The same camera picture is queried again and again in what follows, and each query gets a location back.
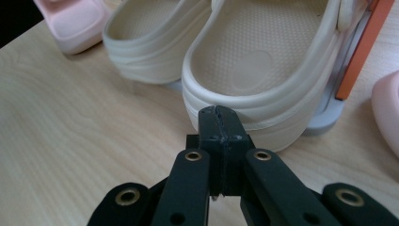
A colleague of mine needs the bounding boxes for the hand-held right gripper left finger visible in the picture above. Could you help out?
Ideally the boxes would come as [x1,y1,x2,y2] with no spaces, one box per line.
[186,105,226,198]

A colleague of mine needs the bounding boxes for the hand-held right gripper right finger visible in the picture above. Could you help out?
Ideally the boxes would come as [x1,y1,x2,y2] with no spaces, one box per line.
[215,105,256,197]

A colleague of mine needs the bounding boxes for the cream clog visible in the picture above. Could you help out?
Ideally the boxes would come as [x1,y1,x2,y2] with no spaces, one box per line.
[181,0,370,153]
[102,0,218,86]

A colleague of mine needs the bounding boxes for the pink slipper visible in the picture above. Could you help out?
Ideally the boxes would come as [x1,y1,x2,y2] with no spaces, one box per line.
[371,70,399,158]
[32,0,113,57]

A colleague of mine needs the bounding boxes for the white shoe rack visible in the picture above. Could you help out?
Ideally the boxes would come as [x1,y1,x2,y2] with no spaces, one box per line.
[163,0,395,137]

